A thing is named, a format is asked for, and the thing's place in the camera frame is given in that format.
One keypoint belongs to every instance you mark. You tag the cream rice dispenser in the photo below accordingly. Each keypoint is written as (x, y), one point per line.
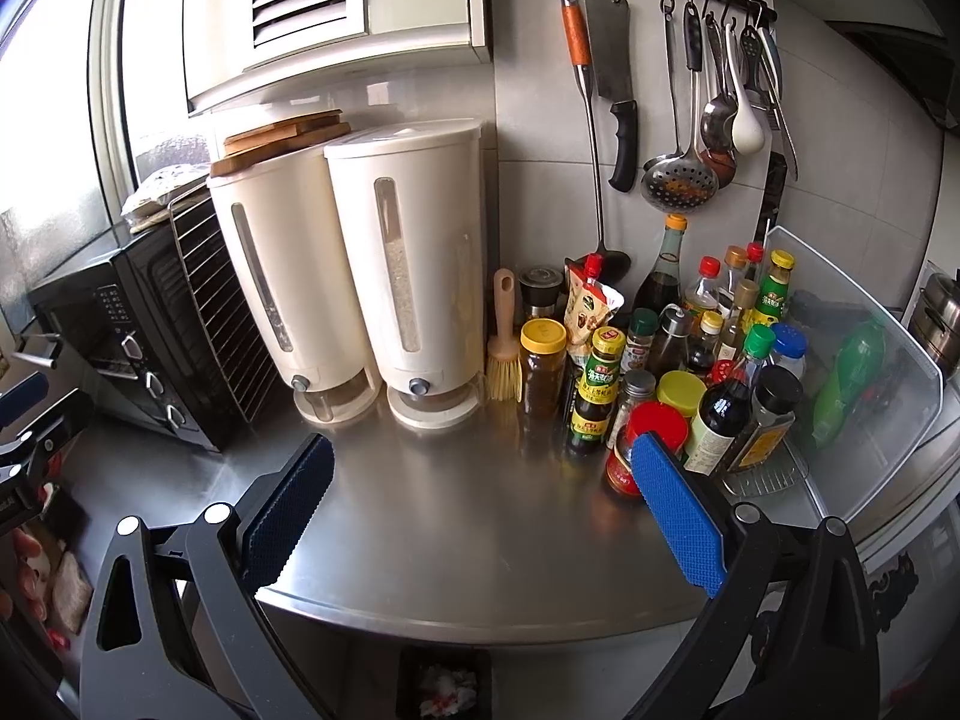
(435, 255)
(300, 300)

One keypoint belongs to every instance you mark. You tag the snack packet with clip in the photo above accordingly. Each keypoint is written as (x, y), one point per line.
(592, 307)

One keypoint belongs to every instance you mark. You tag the square spice bottle black lid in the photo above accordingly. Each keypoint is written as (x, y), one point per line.
(772, 412)

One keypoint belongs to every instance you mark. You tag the black toaster oven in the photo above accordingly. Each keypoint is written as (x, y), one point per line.
(120, 330)

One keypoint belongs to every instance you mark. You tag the plastic-wrapped plate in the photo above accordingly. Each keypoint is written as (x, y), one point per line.
(169, 187)

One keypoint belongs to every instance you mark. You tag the black waste bin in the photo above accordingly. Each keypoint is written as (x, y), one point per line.
(409, 690)

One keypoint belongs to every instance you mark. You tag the steel kitchen utensil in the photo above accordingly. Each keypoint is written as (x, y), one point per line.
(776, 90)

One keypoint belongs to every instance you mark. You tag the white soup spoon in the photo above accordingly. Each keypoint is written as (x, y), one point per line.
(748, 131)

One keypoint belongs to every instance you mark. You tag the black range hood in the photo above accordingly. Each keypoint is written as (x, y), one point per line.
(900, 67)

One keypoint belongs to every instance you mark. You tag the clear plastic splash guard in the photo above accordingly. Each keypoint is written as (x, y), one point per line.
(900, 427)

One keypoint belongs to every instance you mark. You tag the beige dish brush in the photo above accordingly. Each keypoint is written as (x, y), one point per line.
(504, 375)

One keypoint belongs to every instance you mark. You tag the green-lid spice jar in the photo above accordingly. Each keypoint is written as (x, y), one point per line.
(640, 337)

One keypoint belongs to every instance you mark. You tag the slim bottle red cap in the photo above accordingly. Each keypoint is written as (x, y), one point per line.
(754, 259)

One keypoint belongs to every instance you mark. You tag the blue-cap bottle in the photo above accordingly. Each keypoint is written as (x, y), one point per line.
(789, 345)

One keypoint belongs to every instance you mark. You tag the short yellow-lid jar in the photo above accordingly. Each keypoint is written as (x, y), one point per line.
(681, 390)

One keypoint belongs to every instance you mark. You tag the frosted glass window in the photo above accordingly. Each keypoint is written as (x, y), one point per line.
(67, 127)

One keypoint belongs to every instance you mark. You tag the bottle with orange cap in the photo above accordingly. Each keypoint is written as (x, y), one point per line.
(735, 262)

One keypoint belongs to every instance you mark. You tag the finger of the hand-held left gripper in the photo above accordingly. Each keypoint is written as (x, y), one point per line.
(64, 420)
(22, 392)

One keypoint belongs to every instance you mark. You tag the dark steel grinder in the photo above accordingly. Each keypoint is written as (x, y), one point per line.
(541, 289)

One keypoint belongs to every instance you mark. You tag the glass oil dispenser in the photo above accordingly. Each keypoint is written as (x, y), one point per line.
(671, 337)

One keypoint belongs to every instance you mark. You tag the green-label bottle yellow cap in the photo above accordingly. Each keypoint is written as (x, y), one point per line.
(774, 292)

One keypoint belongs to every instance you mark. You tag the white tissue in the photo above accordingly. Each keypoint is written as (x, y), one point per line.
(450, 682)

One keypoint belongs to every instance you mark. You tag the steel pot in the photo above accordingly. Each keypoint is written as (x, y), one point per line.
(937, 322)

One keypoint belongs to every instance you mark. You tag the cream wall cabinet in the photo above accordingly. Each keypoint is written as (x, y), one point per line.
(405, 22)

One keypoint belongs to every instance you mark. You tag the thin wooden cutting board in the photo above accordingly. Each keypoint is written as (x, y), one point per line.
(285, 129)

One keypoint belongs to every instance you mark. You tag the small dark bottle yellow cap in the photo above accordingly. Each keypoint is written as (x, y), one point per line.
(705, 345)

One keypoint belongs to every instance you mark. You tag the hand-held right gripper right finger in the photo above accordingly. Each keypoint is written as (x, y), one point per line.
(679, 514)

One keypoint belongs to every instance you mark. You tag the metal-lid spice jar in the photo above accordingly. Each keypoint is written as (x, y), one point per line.
(632, 405)

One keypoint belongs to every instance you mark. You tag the green soda bottle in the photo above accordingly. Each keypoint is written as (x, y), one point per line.
(851, 375)

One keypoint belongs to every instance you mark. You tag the red-lid chili sauce jar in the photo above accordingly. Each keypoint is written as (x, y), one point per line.
(622, 465)

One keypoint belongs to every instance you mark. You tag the green-cap bottle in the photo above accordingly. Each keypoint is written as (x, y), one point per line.
(757, 345)

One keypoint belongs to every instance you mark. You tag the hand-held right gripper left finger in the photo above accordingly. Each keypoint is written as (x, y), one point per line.
(289, 510)

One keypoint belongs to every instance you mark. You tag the clear bottle red cap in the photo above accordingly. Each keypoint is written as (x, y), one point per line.
(703, 285)

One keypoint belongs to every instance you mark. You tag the dark sauce bottle green label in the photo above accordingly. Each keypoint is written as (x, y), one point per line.
(596, 405)

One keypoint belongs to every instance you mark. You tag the steel skimmer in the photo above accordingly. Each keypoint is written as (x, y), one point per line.
(679, 184)

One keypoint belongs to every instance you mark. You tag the steel serving spoon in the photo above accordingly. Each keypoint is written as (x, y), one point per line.
(718, 124)

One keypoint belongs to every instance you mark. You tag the black cat sticker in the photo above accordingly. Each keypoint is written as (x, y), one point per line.
(896, 592)

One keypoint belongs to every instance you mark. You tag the yellow-lid honey jar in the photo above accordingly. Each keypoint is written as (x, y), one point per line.
(544, 367)

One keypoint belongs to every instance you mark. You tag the dark long utensil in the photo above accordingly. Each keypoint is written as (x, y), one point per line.
(772, 195)

